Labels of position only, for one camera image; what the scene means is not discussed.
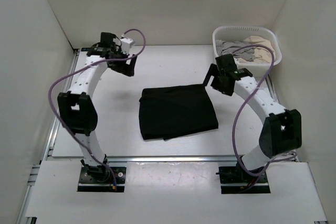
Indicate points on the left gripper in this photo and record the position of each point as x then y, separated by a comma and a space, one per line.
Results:
125, 68

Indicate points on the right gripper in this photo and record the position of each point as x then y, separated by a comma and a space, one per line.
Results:
213, 71

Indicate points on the black trousers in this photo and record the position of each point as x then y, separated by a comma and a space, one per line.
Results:
177, 111

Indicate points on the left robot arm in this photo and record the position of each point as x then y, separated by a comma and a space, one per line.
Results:
76, 106

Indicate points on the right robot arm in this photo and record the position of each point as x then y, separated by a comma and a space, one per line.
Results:
282, 129

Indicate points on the grey garment in basket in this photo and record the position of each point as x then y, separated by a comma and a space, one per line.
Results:
238, 49

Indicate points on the white plastic laundry basket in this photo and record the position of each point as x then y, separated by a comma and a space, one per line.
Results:
261, 39

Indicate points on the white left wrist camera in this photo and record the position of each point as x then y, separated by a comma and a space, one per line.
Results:
126, 44

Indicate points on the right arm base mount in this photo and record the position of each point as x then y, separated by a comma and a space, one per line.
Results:
234, 180

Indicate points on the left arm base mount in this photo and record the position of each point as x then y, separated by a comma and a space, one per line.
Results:
99, 179

